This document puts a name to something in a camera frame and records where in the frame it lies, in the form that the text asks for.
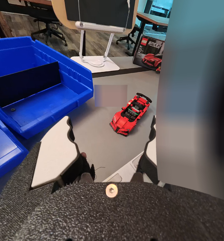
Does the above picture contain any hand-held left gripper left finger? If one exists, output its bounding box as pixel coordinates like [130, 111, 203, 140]
[30, 116, 81, 190]

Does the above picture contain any red lego car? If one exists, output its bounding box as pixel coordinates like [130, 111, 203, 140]
[109, 92, 152, 137]

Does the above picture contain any blue bin with black divider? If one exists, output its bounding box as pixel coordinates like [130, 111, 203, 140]
[0, 36, 94, 140]

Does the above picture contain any black panel on white stand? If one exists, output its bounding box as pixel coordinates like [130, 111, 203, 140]
[51, 0, 139, 74]

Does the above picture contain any blue plastic storage bin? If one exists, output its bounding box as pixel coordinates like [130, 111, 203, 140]
[0, 101, 29, 186]

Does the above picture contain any long dark desk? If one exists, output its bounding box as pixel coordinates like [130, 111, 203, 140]
[136, 11, 170, 26]

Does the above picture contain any lego instruction booklet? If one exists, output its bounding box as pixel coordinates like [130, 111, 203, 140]
[103, 151, 157, 183]

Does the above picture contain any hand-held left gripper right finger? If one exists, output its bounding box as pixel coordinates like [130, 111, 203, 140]
[143, 115, 158, 167]

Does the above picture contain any black office chair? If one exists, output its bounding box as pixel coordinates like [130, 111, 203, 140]
[30, 14, 68, 47]
[116, 25, 140, 51]

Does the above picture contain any lego set box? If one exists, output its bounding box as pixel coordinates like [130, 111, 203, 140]
[132, 34, 166, 73]

